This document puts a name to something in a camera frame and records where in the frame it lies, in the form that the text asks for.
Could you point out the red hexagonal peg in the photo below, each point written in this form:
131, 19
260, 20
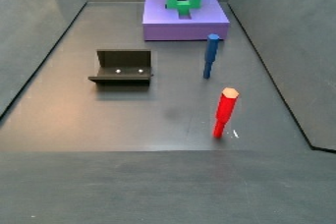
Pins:
224, 109

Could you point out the blue hexagonal peg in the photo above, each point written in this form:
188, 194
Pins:
211, 53

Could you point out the purple base block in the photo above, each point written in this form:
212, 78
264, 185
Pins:
163, 24

